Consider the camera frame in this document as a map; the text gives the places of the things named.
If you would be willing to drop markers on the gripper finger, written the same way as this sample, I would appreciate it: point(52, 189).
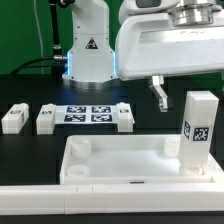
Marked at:
point(155, 84)

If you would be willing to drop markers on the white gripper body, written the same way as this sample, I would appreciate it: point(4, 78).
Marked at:
point(150, 45)

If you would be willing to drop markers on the white desk top tray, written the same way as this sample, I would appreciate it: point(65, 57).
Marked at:
point(129, 159)

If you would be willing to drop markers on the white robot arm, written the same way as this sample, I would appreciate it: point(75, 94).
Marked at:
point(91, 62)

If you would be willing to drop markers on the fiducial marker sheet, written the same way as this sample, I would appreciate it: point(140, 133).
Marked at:
point(85, 114)

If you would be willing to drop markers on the white L-shaped obstacle fence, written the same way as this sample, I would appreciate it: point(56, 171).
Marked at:
point(115, 198)

